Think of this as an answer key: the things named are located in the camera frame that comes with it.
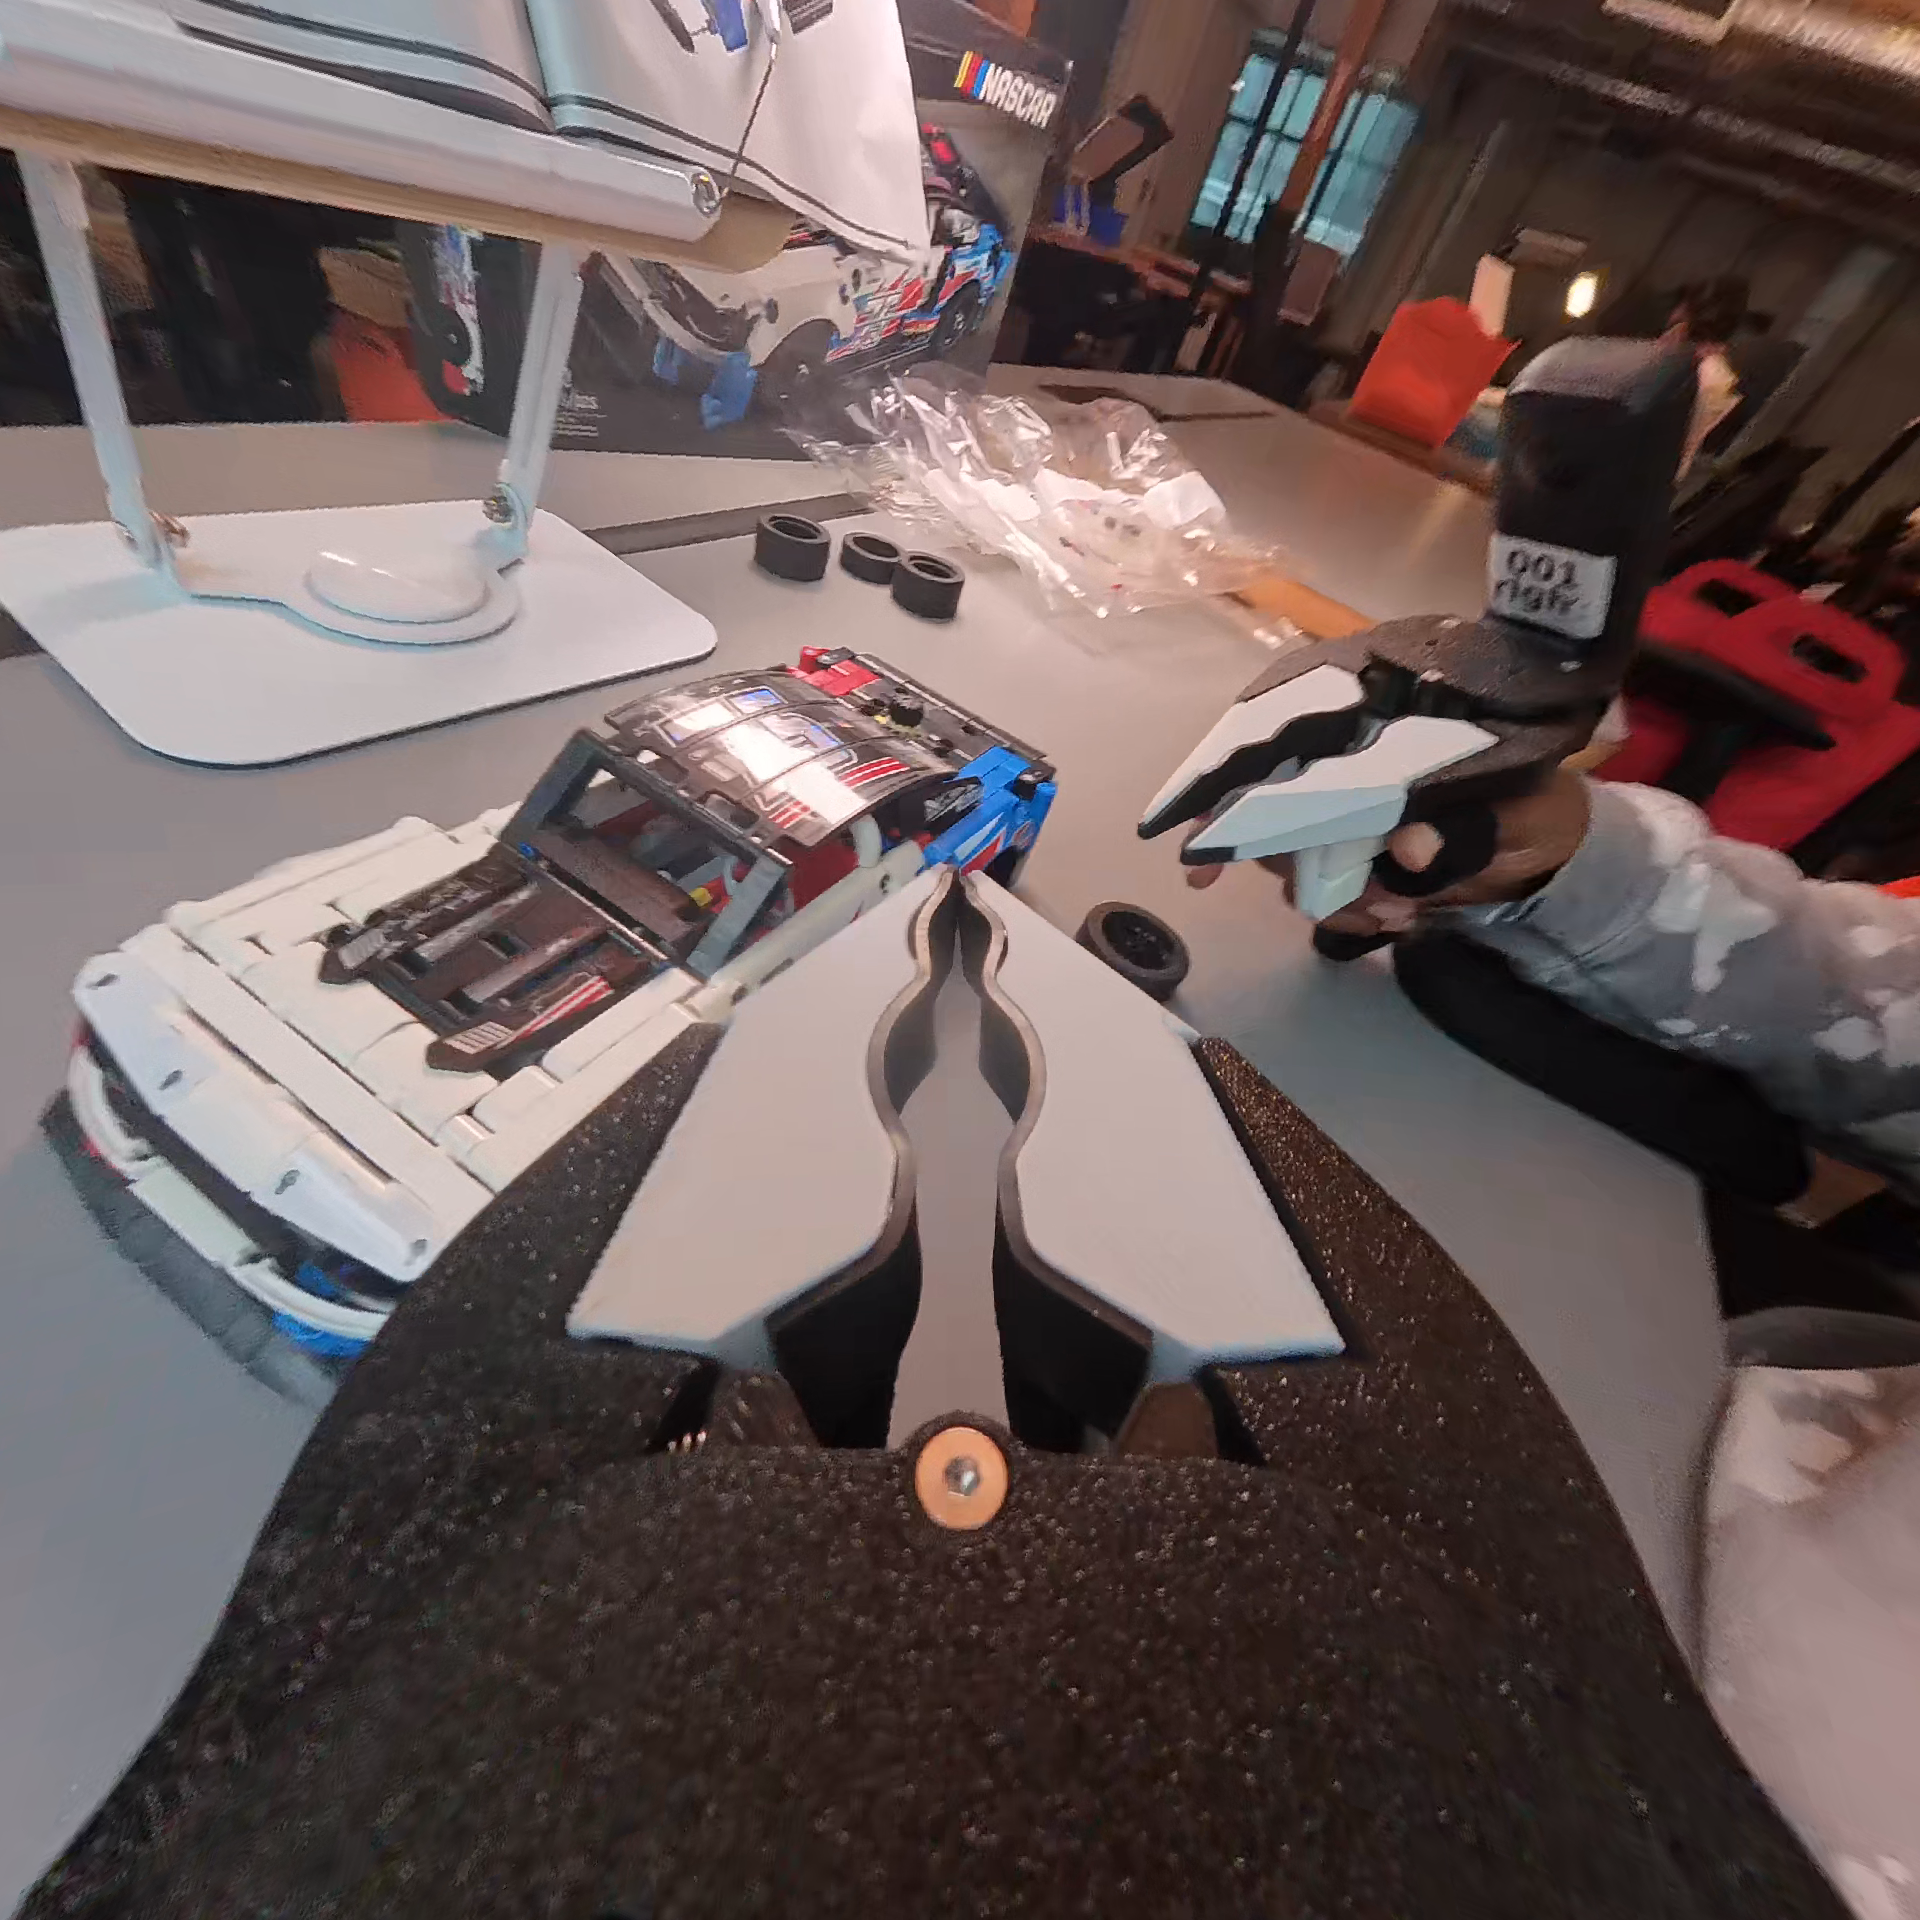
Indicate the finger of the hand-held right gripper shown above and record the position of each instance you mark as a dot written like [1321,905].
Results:
[1334,795]
[1258,734]

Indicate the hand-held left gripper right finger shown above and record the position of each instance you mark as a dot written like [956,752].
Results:
[1155,1200]

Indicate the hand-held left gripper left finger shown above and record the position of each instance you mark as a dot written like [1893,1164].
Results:
[749,1183]

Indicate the black toy wheel rim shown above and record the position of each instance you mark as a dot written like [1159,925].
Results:
[1139,946]

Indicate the black toy car tire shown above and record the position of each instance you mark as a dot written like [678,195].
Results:
[1092,946]

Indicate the person's right forearm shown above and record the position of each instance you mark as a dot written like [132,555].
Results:
[1728,963]

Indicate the person's right hand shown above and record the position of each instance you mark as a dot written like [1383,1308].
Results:
[1545,838]

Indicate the orange plastic bin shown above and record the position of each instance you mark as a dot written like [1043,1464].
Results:
[1433,376]

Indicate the clear plastic bags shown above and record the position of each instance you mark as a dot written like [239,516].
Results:
[1049,492]

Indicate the red plastic carrier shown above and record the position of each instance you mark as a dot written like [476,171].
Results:
[1799,703]

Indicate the black toy wheel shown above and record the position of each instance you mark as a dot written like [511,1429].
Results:
[929,590]
[870,559]

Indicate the toy brick race car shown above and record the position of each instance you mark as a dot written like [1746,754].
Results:
[375,1020]

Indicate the window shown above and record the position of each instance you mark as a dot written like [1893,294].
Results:
[1291,135]

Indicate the black rimless toy tire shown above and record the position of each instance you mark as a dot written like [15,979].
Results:
[789,551]

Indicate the toy car box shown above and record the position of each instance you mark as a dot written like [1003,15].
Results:
[960,223]

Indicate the white book stand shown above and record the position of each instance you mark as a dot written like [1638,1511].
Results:
[300,676]

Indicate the open instruction booklet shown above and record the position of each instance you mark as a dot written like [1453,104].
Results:
[838,122]

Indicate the person's grey patterned sweatshirt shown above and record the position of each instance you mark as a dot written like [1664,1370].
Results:
[1814,1578]

